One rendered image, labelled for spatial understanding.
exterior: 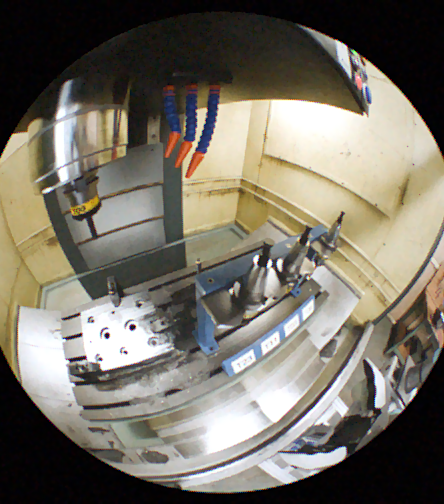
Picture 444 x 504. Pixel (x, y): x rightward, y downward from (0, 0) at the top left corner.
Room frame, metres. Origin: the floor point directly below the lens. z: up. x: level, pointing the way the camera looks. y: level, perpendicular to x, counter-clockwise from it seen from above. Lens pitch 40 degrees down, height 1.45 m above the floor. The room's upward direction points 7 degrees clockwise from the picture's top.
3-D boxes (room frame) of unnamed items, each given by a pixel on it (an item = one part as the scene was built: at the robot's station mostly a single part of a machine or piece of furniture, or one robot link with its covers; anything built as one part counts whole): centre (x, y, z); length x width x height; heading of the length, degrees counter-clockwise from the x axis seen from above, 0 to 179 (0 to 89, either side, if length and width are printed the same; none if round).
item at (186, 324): (0.19, 0.12, 0.97); 0.13 x 0.03 x 0.15; 127
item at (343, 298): (0.55, -0.31, 0.75); 0.89 x 0.70 x 0.26; 37
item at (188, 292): (0.38, 0.06, 0.93); 0.26 x 0.05 x 0.06; 132
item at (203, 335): (0.18, 0.02, 1.05); 0.10 x 0.05 x 0.30; 37
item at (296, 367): (-0.04, -0.19, 0.70); 0.90 x 0.30 x 0.16; 127
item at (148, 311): (0.11, 0.28, 0.96); 0.29 x 0.23 x 0.05; 127
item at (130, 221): (0.51, 0.48, 1.16); 0.48 x 0.05 x 0.51; 127
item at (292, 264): (0.24, -0.15, 1.26); 0.04 x 0.04 x 0.07
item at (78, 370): (-0.07, 0.36, 0.97); 0.13 x 0.03 x 0.15; 127
